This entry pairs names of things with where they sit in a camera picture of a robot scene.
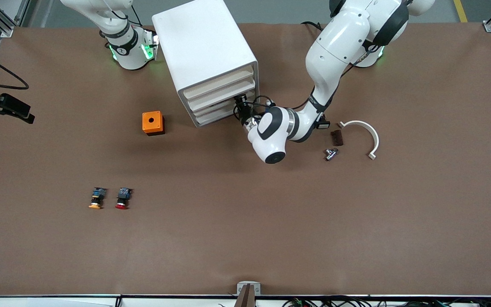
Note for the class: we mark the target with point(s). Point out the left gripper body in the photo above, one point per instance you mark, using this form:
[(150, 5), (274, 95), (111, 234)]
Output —
[(244, 115)]

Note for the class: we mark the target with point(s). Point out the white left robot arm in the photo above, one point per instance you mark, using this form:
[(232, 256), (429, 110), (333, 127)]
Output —
[(339, 38)]

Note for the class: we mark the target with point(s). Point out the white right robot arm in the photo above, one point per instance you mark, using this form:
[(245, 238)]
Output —
[(128, 47)]

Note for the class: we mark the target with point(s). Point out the white rectangular push button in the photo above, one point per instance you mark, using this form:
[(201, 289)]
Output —
[(324, 125)]

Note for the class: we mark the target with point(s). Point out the yellow push button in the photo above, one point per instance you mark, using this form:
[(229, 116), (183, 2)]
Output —
[(96, 198)]

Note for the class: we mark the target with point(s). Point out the red push button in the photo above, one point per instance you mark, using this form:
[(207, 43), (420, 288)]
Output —
[(122, 198)]

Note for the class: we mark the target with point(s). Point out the orange box with hole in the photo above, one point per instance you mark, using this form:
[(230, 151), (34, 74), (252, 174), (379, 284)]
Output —
[(152, 122)]

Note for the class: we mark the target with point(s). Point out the chrome tee valve fitting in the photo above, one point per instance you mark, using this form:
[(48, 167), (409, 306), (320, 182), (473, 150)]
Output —
[(330, 153)]

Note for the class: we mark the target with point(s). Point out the brown cylinder part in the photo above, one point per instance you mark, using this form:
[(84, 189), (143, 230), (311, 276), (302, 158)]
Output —
[(337, 138)]

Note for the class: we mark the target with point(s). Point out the grey metal bracket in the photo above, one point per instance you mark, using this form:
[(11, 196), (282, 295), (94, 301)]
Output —
[(249, 289)]

